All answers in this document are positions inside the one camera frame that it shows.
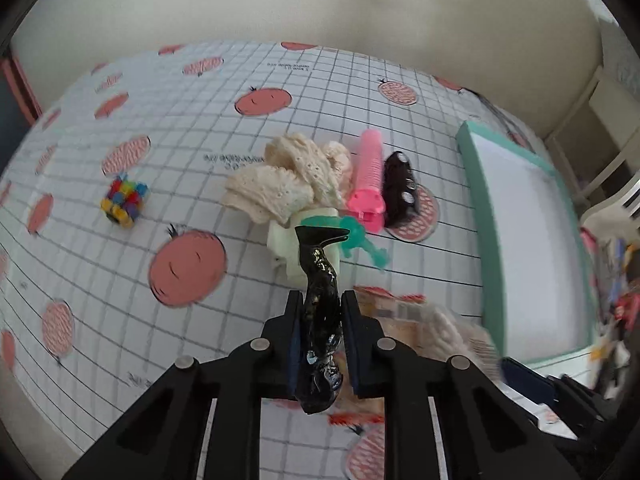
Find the cream lace scrunchie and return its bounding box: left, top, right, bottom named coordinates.
left=221, top=133, right=354, bottom=226

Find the biscuit snack packet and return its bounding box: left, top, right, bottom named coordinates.
left=328, top=285, right=428, bottom=427

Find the cream plastic hair claw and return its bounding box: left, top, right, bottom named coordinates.
left=267, top=208, right=338, bottom=290

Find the teal shallow box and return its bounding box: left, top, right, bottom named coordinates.
left=456, top=122, right=596, bottom=368

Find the teal plastic toy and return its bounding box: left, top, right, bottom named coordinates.
left=300, top=216, right=390, bottom=270

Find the pink hair roller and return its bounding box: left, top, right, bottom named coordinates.
left=347, top=129, right=386, bottom=234

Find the black toy car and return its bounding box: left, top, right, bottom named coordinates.
left=382, top=151, right=420, bottom=229

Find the white shelf unit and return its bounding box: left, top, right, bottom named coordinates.
left=544, top=66, right=639, bottom=212

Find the black toy dinosaur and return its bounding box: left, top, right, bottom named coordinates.
left=295, top=226, right=348, bottom=415

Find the multicolour block toy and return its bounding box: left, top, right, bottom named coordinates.
left=100, top=174, right=150, bottom=229

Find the bag of cotton swabs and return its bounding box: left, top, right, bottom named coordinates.
left=418, top=304, right=502, bottom=382

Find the pomegranate grid tablecloth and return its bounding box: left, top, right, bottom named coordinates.
left=1, top=41, right=537, bottom=479

